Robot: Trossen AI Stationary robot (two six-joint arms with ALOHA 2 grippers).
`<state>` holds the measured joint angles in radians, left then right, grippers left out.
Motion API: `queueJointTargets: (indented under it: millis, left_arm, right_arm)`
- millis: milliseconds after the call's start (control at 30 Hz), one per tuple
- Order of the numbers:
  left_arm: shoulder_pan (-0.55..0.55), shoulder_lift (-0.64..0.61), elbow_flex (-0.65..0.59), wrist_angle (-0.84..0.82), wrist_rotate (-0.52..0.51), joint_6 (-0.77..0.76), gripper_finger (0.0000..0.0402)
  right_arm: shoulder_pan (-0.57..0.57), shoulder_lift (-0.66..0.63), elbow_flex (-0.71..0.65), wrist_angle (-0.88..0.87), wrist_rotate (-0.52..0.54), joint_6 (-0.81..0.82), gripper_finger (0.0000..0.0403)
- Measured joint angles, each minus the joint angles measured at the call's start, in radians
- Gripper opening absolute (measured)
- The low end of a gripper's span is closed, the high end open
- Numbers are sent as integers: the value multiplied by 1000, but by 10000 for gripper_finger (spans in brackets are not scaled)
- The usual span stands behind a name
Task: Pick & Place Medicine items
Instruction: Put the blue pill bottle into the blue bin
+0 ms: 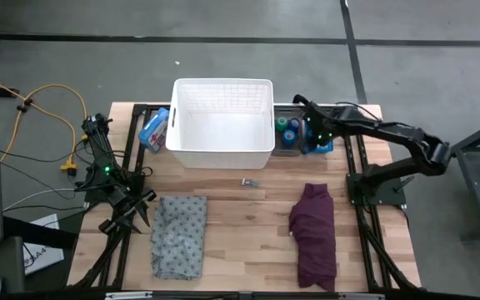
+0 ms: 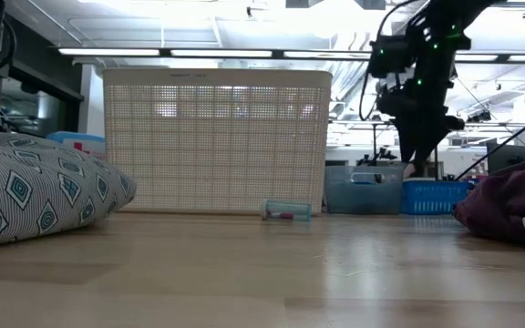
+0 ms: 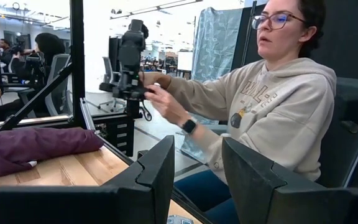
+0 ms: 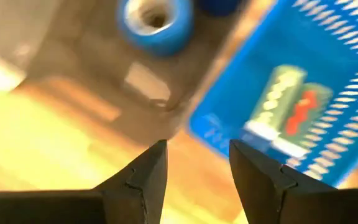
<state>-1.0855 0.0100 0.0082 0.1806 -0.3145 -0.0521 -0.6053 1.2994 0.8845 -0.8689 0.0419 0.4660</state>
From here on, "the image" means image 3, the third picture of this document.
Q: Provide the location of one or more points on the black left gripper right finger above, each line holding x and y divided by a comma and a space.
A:
259, 193

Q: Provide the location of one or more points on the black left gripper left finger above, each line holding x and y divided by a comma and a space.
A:
148, 186

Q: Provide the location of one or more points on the grey patterned cloth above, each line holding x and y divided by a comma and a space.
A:
179, 220

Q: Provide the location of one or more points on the purple cloth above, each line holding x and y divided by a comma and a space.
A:
42, 146

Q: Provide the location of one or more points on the black drawer unit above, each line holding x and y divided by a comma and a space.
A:
121, 137

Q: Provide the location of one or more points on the black wristwatch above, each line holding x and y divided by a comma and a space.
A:
190, 126

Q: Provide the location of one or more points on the person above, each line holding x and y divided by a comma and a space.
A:
6, 49
275, 109
48, 45

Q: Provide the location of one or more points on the white board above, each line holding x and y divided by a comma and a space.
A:
185, 60

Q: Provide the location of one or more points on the blue-grey patterned curtain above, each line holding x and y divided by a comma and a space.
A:
216, 40

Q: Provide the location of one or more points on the eyeglasses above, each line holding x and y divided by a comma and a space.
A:
275, 21

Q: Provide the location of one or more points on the silver aluminium rail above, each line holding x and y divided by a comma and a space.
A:
88, 115

